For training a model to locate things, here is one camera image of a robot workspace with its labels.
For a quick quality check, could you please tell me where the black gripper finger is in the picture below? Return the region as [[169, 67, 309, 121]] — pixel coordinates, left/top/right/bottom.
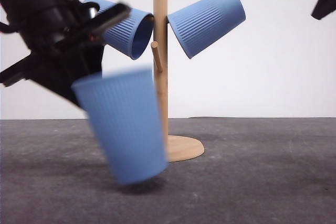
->
[[311, 0, 336, 20]]

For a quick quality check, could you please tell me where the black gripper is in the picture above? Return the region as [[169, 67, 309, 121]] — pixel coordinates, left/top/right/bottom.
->
[[0, 0, 132, 110]]

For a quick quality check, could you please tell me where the blue ribbed cup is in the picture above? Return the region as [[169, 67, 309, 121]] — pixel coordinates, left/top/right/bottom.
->
[[84, 0, 154, 60], [72, 69, 169, 184], [167, 0, 247, 58]]

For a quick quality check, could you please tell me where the blue ribbed cup front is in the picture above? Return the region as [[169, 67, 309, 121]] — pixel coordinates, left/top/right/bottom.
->
[[72, 69, 169, 184]]

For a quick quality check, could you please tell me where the wooden mug tree stand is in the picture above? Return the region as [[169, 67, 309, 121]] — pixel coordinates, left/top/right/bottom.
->
[[151, 0, 204, 162]]

